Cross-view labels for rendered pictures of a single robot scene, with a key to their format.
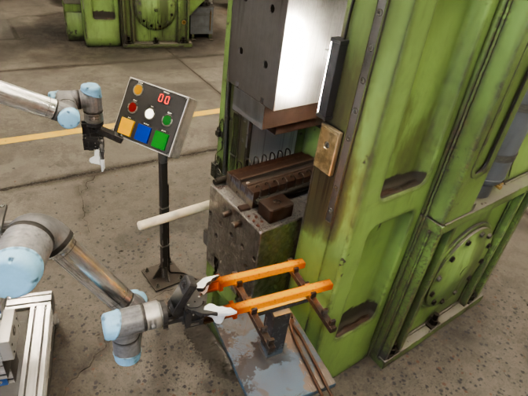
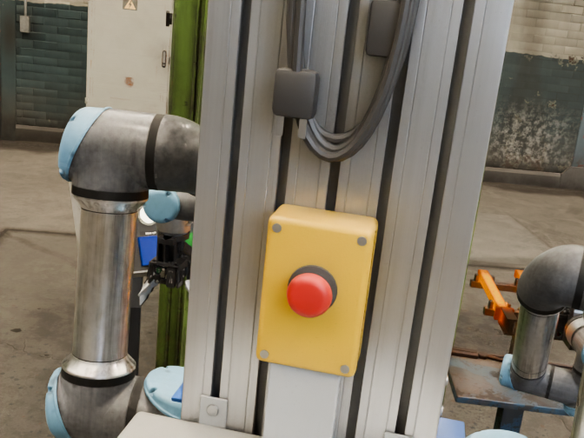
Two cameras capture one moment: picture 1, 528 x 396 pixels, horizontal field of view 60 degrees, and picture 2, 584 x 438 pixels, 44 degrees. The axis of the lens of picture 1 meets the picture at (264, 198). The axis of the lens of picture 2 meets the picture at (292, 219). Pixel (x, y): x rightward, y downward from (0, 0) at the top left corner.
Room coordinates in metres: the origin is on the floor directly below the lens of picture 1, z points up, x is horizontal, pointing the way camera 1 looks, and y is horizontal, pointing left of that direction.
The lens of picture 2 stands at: (0.63, 1.89, 1.62)
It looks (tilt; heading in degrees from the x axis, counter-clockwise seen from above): 16 degrees down; 301
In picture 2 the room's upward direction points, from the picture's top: 6 degrees clockwise
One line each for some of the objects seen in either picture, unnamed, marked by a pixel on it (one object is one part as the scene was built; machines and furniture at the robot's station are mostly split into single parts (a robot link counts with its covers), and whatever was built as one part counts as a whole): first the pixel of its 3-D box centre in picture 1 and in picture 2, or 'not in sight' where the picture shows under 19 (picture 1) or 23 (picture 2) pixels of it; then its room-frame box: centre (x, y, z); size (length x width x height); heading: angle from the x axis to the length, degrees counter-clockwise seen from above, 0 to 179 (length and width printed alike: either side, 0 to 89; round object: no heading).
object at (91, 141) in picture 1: (93, 134); (170, 257); (1.64, 0.74, 1.07); 0.09 x 0.08 x 0.12; 112
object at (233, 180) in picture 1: (279, 175); not in sight; (1.71, -0.05, 0.96); 0.42 x 0.20 x 0.09; 131
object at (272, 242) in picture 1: (280, 229); not in sight; (1.68, -0.10, 0.69); 0.56 x 0.38 x 0.45; 131
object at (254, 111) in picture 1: (291, 99); not in sight; (1.71, -0.05, 1.32); 0.42 x 0.20 x 0.10; 131
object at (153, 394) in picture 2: not in sight; (175, 415); (1.29, 1.10, 0.98); 0.13 x 0.12 x 0.14; 29
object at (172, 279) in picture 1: (163, 269); not in sight; (1.95, 0.53, 0.05); 0.22 x 0.22 x 0.09; 41
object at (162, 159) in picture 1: (163, 203); (131, 388); (1.95, 0.53, 0.54); 0.04 x 0.04 x 1.08; 41
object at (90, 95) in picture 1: (90, 98); not in sight; (1.64, 0.73, 1.23); 0.09 x 0.08 x 0.11; 119
